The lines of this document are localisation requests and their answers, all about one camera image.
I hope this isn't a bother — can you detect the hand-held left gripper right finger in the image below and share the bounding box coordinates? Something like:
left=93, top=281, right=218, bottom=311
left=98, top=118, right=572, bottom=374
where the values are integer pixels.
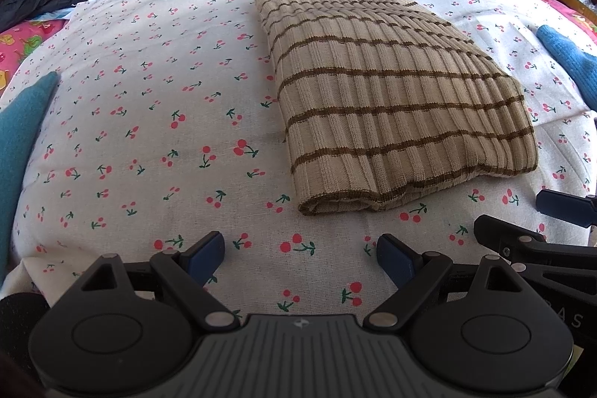
left=365, top=234, right=528, bottom=331

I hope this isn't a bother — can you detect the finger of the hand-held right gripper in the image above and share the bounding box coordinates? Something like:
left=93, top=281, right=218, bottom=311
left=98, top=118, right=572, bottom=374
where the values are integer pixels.
left=535, top=189, right=597, bottom=227
left=473, top=214, right=597, bottom=275

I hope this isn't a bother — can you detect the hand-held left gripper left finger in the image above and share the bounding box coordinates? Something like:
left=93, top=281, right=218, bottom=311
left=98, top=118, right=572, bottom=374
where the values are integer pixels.
left=79, top=232, right=241, bottom=331

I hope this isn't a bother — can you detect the beige brown striped sweater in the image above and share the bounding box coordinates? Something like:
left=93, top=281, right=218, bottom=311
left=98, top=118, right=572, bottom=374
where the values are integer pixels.
left=256, top=0, right=539, bottom=216

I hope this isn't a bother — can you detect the blue fleece cloth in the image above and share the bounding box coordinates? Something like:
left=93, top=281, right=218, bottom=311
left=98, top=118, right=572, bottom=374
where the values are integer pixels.
left=536, top=24, right=597, bottom=112

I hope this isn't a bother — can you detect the white cherry print sheet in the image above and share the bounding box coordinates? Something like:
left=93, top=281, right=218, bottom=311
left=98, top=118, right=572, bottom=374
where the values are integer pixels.
left=0, top=0, right=597, bottom=319

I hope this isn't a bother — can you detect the teal fleece cloth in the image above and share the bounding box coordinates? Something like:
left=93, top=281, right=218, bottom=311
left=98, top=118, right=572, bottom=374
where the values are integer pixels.
left=0, top=72, right=59, bottom=282

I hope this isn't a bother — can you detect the pink cartoon print bedsheet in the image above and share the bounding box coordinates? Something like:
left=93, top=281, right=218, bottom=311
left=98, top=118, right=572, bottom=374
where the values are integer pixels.
left=0, top=0, right=597, bottom=91

